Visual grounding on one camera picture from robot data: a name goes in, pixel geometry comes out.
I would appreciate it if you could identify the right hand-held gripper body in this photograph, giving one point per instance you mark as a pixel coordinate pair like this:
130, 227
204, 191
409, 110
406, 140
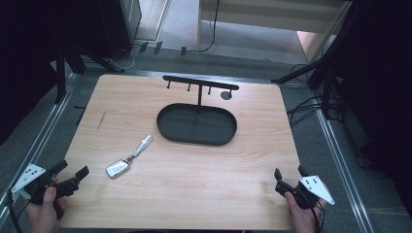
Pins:
315, 187

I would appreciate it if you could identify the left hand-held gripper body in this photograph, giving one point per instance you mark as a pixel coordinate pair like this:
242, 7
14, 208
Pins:
32, 181

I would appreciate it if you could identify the black key rack with tray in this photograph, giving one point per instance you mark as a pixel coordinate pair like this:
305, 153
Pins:
196, 126

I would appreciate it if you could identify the person's right hand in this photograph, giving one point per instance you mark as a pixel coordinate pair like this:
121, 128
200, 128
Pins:
306, 220

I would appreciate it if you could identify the person's left hand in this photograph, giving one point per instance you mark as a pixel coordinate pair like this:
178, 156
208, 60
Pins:
43, 216

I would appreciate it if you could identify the grey round table grommet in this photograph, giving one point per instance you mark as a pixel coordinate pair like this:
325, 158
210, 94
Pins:
225, 95

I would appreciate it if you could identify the black metal tripod stand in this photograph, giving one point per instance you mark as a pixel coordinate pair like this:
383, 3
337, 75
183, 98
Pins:
324, 69

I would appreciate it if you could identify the dark cabinet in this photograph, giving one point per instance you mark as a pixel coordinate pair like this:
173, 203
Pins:
120, 26

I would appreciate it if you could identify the white desk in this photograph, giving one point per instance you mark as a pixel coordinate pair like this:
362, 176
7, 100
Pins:
268, 16

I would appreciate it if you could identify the metal floor rail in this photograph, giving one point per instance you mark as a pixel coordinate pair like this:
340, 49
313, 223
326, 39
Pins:
343, 168
35, 145

